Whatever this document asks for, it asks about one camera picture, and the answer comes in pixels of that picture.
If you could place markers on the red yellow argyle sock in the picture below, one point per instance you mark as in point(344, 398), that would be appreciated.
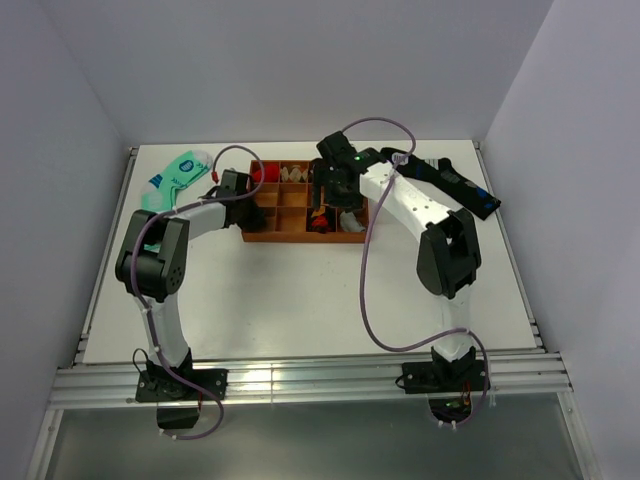
point(321, 220)

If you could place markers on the mint green sock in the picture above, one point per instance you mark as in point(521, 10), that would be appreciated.
point(160, 192)

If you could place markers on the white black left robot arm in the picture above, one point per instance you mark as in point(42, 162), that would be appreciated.
point(152, 264)

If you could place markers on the rolled beige argyle sock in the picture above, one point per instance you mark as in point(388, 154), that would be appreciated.
point(295, 174)

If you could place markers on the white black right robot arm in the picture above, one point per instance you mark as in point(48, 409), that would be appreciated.
point(448, 257)

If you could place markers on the rolled red sock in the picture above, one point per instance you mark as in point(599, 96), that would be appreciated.
point(270, 174)

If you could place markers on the brown wooden compartment tray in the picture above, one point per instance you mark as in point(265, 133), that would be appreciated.
point(286, 206)

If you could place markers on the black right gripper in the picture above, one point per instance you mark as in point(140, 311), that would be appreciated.
point(321, 177)

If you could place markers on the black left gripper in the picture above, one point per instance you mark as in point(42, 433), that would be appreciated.
point(256, 219)

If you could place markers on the aluminium front rail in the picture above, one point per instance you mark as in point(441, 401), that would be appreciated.
point(358, 378)

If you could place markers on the black blue sock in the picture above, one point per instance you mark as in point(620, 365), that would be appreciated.
point(440, 173)

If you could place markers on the rolled grey sock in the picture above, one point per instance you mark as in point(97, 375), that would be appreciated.
point(349, 223)

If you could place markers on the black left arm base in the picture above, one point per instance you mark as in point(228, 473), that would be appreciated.
point(177, 404)

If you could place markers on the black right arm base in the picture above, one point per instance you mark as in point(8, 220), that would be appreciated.
point(449, 386)

